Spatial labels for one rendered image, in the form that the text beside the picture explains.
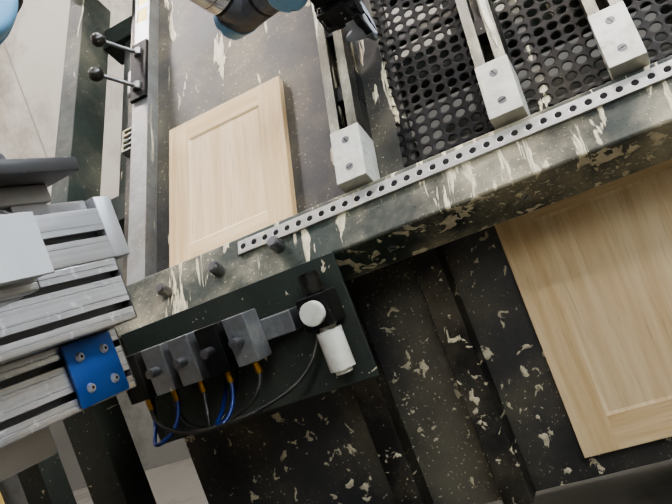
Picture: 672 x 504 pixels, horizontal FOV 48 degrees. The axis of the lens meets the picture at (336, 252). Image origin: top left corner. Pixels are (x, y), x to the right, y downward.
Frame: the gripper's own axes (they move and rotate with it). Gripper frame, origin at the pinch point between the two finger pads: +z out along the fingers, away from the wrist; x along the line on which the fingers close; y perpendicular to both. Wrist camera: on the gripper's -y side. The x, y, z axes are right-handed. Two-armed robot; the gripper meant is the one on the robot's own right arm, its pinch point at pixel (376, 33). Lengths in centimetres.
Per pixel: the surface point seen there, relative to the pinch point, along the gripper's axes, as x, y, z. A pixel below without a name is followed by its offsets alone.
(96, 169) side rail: -8, 85, 6
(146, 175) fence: 10, 61, -2
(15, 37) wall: -278, 274, 115
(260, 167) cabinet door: 20.4, 31.4, 0.7
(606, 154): 50, -34, 0
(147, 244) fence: 29, 61, -1
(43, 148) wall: -217, 285, 155
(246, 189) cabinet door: 24.4, 35.3, 0.7
